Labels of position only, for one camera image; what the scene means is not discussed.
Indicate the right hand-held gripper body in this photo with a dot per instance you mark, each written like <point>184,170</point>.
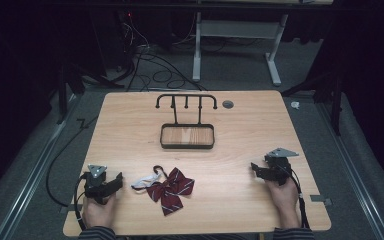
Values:
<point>279,163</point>

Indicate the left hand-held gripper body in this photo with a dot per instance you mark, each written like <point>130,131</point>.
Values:
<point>95,181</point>

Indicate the maroon striped bow tie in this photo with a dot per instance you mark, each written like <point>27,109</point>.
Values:
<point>171,190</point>

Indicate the black metal hook rack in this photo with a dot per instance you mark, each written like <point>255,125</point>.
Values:
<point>186,136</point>

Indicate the person's left hand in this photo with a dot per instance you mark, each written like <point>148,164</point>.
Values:
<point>98,213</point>

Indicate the person's right hand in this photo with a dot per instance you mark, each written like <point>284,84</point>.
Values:
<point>285,201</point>

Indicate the grey tape patch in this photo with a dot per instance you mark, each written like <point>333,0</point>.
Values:
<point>320,200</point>

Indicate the crumpled white paper scrap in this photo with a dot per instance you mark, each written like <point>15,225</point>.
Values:
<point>295,105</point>

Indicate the grey round table grommet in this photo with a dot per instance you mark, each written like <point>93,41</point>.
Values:
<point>228,104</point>

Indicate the black tripod stand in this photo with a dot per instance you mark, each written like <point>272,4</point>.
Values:
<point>68,80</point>
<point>333,90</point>

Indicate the grey metal floor rail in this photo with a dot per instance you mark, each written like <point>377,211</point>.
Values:
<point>30,173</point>
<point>353,173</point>

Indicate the white metal desk frame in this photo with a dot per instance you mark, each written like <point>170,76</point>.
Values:
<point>236,30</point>

